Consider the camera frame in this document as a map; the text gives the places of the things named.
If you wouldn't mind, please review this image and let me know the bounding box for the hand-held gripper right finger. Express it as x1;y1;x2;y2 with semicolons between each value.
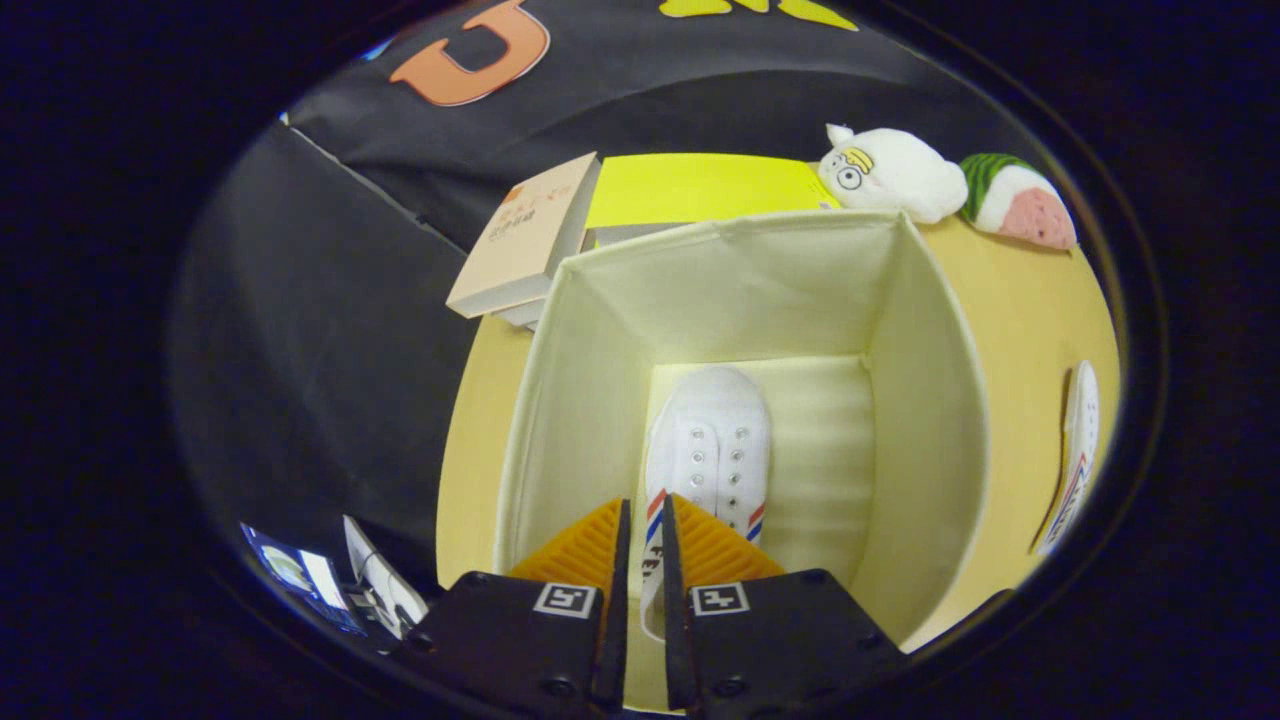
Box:
662;493;906;716

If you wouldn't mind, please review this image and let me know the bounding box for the beige fabric storage box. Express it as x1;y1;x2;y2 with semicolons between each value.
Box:
493;208;991;716

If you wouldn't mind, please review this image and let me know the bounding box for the white printed sheet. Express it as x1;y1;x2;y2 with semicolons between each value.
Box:
343;515;429;641

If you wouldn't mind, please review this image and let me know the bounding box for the white plush toy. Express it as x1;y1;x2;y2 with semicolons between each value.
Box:
818;123;969;225

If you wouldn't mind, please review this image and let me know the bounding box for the watermelon slice plush toy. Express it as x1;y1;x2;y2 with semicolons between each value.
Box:
960;153;1079;251

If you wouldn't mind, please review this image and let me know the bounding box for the white book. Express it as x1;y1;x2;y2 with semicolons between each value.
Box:
490;296;549;331

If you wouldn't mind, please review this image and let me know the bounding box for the yellow book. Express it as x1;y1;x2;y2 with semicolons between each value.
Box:
585;153;841;251

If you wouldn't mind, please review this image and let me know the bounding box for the beige book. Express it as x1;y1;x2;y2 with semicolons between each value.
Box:
446;152;601;319

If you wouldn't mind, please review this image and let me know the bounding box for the blue glossy object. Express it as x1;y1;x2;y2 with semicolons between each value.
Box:
240;522;366;636

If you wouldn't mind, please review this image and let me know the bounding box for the white canvas shoe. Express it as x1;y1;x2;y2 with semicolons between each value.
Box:
1035;360;1101;556
638;365;771;641

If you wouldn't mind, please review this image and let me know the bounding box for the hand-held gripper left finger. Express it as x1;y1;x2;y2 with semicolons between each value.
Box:
405;497;633;716

